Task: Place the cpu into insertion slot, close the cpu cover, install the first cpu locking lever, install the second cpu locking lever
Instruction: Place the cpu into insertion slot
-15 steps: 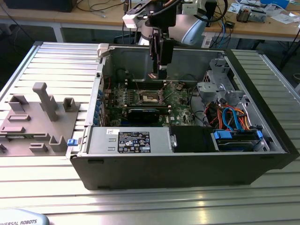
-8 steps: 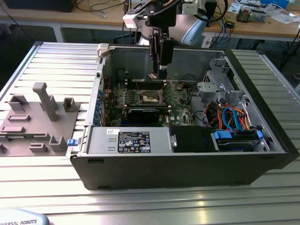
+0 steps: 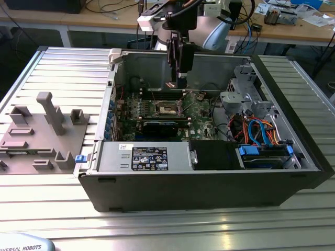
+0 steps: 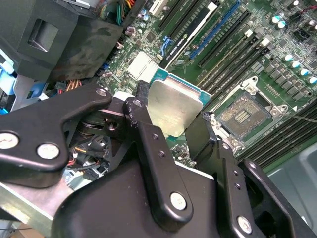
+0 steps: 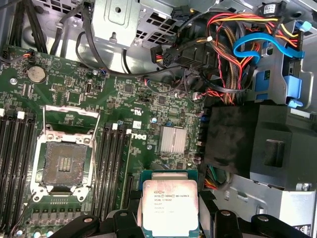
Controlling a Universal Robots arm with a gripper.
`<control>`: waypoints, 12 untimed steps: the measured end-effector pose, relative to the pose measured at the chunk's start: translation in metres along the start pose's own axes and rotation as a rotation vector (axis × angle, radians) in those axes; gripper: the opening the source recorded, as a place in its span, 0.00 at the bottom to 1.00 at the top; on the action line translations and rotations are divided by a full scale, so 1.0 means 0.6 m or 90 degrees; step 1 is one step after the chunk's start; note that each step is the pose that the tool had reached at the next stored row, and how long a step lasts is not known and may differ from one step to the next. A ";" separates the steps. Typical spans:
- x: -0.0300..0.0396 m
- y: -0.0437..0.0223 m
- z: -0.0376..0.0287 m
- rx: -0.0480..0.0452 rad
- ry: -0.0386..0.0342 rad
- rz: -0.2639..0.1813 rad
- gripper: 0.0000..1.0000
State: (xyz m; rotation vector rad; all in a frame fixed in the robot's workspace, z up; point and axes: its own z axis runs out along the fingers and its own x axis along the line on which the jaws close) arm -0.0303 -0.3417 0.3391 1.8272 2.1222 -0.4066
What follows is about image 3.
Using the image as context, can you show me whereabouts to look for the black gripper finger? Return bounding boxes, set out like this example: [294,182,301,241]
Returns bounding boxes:
[176,36,195,89]
[166,30,180,83]

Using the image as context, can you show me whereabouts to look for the black RAM slot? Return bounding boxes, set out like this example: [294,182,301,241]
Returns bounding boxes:
[142,116,189,120]
[142,118,190,122]
[141,92,185,96]
[141,97,186,101]
[141,89,185,93]
[141,94,185,98]

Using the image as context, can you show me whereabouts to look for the thin metal locking lever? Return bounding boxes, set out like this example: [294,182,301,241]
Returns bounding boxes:
[147,82,159,106]

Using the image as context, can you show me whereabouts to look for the CPU socket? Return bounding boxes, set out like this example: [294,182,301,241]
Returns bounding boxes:
[155,100,184,118]

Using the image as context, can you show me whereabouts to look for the black upright stand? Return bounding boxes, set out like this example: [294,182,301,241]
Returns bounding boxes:
[229,0,243,30]

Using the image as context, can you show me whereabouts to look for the metal drive cage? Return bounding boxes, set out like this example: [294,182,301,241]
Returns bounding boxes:
[219,64,278,123]

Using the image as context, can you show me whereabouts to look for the green motherboard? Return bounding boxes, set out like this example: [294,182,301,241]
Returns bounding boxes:
[115,88,230,143]

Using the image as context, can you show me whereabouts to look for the black graphics card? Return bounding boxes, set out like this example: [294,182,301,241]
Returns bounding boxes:
[141,119,181,138]

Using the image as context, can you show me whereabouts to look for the small electronic device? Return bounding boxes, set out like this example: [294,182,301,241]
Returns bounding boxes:
[263,7,298,26]

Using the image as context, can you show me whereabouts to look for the wooden desk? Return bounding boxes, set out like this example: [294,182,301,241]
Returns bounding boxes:
[0,0,160,48]
[225,0,335,48]

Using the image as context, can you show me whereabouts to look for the black plastic shroud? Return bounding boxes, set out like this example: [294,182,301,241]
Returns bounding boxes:
[188,140,241,171]

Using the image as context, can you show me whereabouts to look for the hard disk in blue carrier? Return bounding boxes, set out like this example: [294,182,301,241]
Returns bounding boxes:
[237,145,286,170]
[258,144,294,158]

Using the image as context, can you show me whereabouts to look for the grey power supply unit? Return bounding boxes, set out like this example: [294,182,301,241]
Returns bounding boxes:
[97,141,194,174]

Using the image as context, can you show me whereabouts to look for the blue cardboard box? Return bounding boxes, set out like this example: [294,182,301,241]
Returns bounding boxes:
[291,0,324,10]

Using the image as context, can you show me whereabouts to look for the white paper sheets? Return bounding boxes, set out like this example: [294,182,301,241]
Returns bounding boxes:
[298,13,335,27]

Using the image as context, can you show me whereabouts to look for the black PC case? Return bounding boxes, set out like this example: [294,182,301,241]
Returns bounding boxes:
[74,48,335,213]

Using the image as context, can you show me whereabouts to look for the black computer box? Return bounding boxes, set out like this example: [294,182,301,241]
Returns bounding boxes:
[5,0,82,14]

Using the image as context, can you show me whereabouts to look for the grey plastic parts rack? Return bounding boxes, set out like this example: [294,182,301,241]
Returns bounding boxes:
[0,91,91,175]

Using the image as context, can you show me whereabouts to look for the pale blue teach pendant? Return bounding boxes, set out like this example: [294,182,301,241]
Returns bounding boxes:
[0,232,57,251]

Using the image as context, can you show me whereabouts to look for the copper coloured cable sleeve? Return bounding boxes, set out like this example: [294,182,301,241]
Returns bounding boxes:
[182,0,204,8]

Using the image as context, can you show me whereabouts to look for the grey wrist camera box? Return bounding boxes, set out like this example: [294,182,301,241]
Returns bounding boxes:
[203,2,223,16]

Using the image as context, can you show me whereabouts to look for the thin black arched wire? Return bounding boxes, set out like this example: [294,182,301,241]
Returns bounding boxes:
[199,82,224,93]

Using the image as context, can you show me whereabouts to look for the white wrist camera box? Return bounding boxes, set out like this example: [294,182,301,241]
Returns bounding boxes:
[137,5,164,32]

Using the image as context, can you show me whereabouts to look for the grey plastic case handle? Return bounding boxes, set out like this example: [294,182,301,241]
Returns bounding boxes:
[107,48,124,65]

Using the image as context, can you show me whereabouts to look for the silver metal bracket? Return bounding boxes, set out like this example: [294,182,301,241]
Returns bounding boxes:
[219,90,254,112]

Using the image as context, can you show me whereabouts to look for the black looped wire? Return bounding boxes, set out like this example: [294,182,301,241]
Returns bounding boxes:
[209,95,232,142]

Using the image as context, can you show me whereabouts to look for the thin red wire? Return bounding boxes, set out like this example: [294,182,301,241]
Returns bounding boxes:
[116,83,126,102]

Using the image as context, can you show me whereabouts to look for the thick black wrist cable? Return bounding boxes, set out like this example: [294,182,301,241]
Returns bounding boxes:
[154,0,256,26]

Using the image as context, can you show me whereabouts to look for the blue flat data wire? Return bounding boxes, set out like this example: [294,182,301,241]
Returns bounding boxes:
[253,119,274,147]
[247,119,262,146]

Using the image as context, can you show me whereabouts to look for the orange wire bundle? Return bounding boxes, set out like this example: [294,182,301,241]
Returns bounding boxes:
[230,117,280,145]

